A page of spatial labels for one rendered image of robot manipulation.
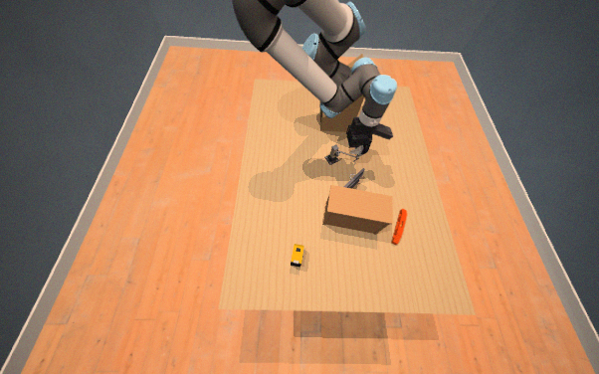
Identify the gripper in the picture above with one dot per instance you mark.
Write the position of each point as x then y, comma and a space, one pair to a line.
360, 136

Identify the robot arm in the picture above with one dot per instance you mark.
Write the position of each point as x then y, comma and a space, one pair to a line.
316, 65

